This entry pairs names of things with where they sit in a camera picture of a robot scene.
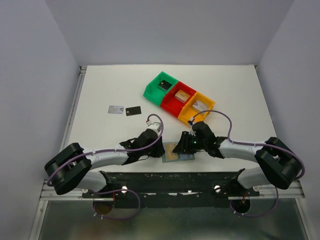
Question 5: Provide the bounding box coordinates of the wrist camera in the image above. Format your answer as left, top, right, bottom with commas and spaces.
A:
146, 120, 163, 135
188, 117, 196, 136

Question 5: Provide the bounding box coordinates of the yellow plastic bin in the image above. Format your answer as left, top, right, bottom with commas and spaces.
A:
177, 91, 216, 125

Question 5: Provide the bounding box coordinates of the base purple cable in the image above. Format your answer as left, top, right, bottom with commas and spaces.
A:
229, 187, 280, 218
93, 188, 142, 221

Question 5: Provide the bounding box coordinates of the green plastic bin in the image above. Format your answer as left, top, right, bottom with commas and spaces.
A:
143, 71, 178, 106

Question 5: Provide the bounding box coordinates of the red plastic bin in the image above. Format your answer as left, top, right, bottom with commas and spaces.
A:
160, 81, 196, 118

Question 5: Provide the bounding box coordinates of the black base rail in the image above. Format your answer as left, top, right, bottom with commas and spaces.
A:
82, 171, 260, 209

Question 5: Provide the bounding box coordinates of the blue card sleeve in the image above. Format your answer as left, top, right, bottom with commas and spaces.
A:
178, 154, 195, 161

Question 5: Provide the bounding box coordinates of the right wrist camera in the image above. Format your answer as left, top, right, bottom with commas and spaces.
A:
188, 117, 196, 136

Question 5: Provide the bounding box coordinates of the tan card in red bin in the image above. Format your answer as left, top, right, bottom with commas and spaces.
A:
174, 89, 190, 103

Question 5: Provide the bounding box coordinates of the aluminium side rail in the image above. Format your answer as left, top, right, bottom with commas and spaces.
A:
39, 65, 88, 201

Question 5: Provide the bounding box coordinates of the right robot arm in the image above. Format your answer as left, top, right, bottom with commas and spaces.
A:
173, 121, 305, 196

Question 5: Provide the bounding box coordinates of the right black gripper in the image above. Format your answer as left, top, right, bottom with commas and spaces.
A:
172, 130, 207, 155

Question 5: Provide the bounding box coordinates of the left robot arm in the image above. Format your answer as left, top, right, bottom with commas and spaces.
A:
44, 129, 165, 195

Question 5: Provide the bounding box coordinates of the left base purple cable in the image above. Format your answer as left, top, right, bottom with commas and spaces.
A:
93, 188, 142, 221

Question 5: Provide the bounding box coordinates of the black credit card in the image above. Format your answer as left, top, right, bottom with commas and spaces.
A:
125, 106, 142, 117

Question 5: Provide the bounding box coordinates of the tan gold credit card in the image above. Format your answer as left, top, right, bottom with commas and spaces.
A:
164, 142, 179, 162

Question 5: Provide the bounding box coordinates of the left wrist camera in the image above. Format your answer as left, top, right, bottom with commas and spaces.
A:
146, 120, 163, 135

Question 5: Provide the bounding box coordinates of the black card in green bin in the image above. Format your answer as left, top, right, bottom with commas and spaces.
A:
158, 80, 172, 92

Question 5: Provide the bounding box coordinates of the white card in yellow bin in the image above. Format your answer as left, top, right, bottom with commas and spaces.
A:
192, 100, 209, 113

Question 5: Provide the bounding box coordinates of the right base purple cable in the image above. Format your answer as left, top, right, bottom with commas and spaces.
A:
229, 187, 280, 218

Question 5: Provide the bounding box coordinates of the grey-green card holder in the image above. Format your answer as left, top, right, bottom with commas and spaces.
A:
162, 142, 195, 163

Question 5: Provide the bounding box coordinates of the silver VIP credit card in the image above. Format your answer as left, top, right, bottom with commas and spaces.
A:
107, 105, 124, 115

